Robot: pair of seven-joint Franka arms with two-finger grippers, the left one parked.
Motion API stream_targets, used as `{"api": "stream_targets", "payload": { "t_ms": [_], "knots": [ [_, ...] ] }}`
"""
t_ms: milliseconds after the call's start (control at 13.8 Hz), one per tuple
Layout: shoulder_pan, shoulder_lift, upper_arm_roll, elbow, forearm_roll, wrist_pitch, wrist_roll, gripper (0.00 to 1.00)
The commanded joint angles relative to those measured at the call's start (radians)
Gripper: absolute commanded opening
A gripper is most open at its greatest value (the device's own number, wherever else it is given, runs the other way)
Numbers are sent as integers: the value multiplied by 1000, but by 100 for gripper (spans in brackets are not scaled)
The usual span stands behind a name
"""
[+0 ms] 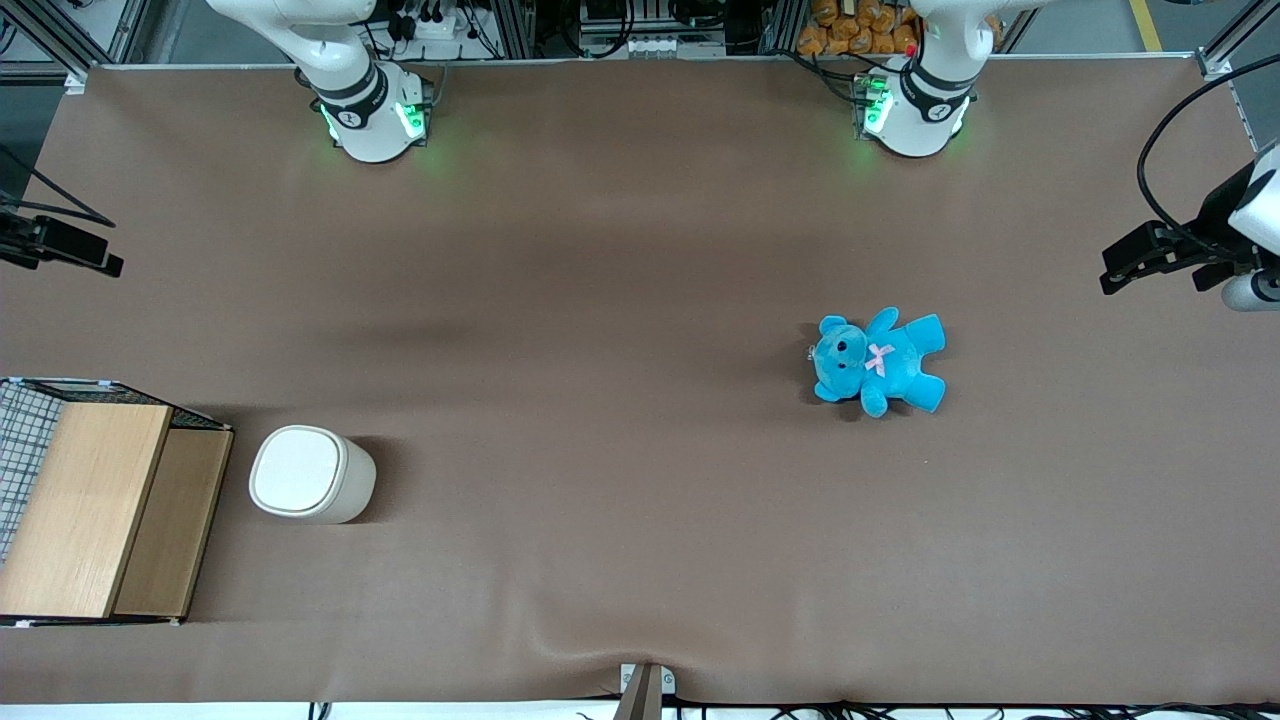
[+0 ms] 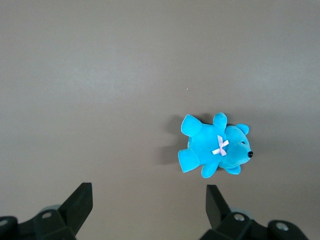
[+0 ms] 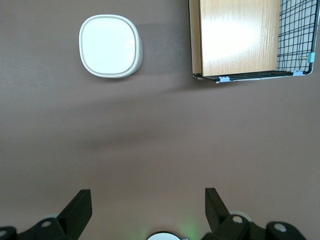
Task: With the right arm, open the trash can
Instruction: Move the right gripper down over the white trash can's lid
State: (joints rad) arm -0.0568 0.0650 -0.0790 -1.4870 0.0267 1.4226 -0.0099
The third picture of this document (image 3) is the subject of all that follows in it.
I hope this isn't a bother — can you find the black wire mesh basket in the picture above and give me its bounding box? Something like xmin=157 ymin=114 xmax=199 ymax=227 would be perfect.
xmin=192 ymin=0 xmax=320 ymax=84

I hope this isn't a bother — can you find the brown table cover cloth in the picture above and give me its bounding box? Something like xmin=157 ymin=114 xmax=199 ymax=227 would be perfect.
xmin=0 ymin=0 xmax=320 ymax=240

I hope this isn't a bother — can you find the white trash can with lid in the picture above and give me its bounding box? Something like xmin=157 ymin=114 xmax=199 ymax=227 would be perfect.
xmin=78 ymin=14 xmax=145 ymax=79

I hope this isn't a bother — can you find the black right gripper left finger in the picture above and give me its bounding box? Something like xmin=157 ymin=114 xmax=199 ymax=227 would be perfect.
xmin=0 ymin=189 xmax=93 ymax=240

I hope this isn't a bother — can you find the light wooden box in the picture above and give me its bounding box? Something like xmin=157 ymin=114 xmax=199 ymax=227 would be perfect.
xmin=188 ymin=0 xmax=282 ymax=78

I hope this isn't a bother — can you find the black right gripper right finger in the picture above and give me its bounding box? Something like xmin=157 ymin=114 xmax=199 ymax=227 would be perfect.
xmin=201 ymin=187 xmax=307 ymax=240

